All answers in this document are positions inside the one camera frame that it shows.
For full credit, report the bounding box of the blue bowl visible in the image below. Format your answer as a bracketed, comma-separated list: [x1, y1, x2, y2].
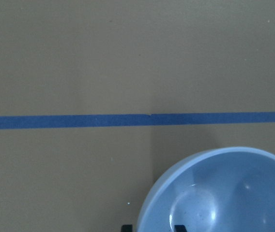
[136, 147, 275, 232]

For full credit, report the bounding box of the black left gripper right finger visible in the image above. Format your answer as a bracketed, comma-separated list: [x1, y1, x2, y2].
[174, 225, 187, 232]

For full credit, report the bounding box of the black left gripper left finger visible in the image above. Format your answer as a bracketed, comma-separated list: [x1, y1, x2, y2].
[121, 224, 133, 232]

